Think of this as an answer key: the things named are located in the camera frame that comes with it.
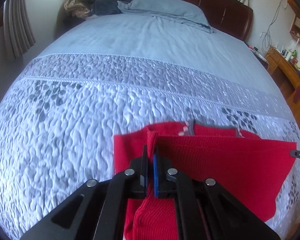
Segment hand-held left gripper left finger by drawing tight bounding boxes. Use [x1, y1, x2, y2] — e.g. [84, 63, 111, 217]
[20, 145, 149, 240]

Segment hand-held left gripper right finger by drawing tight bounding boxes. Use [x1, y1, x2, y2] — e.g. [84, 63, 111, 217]
[152, 154, 278, 240]

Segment red knitted sweater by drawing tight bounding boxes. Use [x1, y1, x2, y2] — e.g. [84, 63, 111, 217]
[114, 120, 297, 240]

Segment dark blue clothes pile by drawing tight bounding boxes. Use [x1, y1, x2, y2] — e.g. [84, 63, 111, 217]
[94, 0, 132, 15]

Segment wooden desk with clutter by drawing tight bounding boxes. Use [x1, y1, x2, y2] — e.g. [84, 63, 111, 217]
[265, 47, 300, 128]

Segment quilted floral bedspread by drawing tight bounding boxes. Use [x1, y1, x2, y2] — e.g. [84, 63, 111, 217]
[0, 15, 300, 240]

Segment dark wooden nightstand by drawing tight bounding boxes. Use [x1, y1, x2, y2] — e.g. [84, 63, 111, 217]
[247, 44, 269, 68]

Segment blue pillow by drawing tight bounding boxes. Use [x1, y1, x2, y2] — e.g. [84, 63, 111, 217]
[117, 0, 213, 33]

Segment dark wooden headboard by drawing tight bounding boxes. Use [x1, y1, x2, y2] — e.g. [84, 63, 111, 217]
[112, 0, 254, 42]

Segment gold floral cloth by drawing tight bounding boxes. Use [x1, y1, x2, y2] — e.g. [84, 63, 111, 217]
[64, 0, 92, 18]

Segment beige curtain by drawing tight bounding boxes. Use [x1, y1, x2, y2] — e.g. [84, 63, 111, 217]
[2, 0, 37, 58]

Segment wooden wall shelf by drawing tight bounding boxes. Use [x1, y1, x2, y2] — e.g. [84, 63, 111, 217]
[289, 15, 300, 47]

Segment white wall cables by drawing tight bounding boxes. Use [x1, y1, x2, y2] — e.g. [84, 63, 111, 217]
[261, 0, 284, 50]

